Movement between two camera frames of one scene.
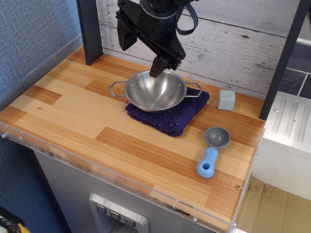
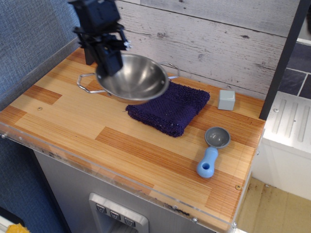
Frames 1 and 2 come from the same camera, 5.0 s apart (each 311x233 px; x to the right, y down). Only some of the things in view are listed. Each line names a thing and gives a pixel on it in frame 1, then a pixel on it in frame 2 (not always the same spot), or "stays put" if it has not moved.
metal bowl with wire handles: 149,94 → 143,78
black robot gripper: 154,21 → 98,22
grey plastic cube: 227,100 stays put
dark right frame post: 281,67 stays put
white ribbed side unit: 283,159 stays put
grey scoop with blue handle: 215,138 stays put
